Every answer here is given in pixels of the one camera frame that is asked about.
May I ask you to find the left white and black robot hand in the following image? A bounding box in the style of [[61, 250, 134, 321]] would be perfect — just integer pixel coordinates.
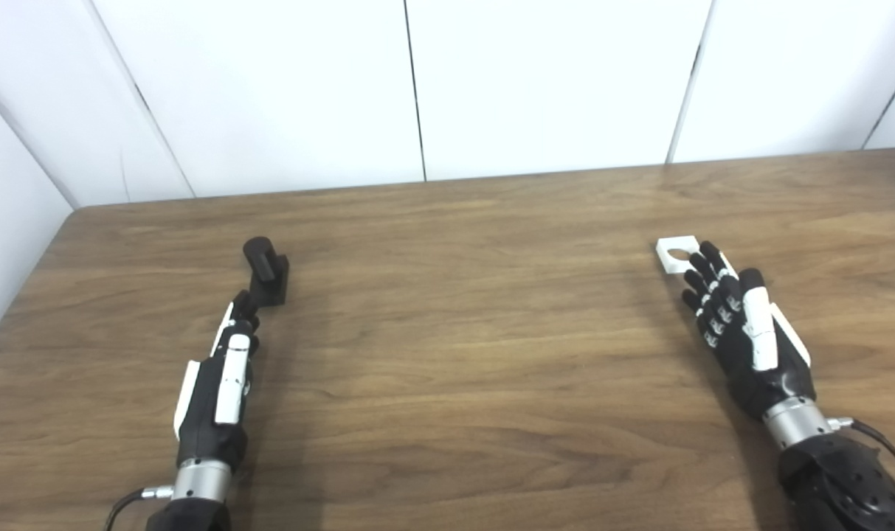
[[173, 289, 261, 473]]

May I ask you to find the black peg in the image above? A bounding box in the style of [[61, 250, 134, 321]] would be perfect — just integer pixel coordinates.
[[242, 236, 291, 307]]

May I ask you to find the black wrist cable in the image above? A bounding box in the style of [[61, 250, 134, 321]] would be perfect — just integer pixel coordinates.
[[104, 485, 176, 531], [827, 417, 895, 491]]

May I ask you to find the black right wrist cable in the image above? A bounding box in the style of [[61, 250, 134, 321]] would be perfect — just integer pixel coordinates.
[[827, 417, 895, 491]]

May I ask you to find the white square piece with hole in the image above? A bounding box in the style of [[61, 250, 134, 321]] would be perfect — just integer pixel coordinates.
[[655, 235, 702, 275]]

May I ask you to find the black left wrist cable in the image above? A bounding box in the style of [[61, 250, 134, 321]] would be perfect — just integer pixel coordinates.
[[104, 485, 176, 531]]

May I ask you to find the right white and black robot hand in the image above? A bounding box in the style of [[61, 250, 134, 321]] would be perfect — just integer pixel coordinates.
[[681, 240, 818, 423]]

